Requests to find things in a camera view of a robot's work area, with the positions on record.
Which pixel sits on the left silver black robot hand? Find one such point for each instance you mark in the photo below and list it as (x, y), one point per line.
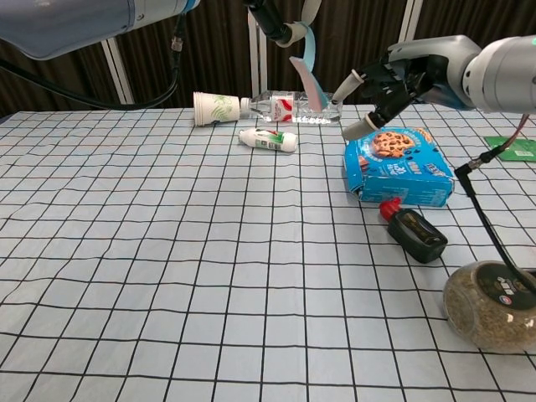
(272, 23)

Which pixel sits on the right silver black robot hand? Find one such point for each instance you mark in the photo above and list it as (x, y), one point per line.
(427, 67)

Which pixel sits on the light blue strip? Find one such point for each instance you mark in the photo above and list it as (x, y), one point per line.
(311, 46)

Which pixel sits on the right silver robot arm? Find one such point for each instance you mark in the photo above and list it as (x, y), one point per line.
(506, 71)

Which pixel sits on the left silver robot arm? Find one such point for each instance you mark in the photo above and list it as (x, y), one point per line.
(84, 21)

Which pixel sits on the clear plastic water bottle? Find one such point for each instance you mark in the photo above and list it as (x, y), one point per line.
(285, 109)

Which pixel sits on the white paper cup green print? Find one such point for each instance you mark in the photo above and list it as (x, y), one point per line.
(215, 109)

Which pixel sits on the blue cookie box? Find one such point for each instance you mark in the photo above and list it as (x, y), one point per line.
(398, 171)

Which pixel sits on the small white drink bottle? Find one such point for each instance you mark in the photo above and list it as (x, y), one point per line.
(268, 140)

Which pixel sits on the green card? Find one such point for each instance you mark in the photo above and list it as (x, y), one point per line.
(521, 151)

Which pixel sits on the black sauce bottle red cap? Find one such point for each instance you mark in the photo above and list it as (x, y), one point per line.
(416, 234)

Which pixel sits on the blue checked tablecloth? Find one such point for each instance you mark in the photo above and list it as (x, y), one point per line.
(167, 251)

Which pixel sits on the clear spice jar black lid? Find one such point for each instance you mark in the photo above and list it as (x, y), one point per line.
(481, 314)

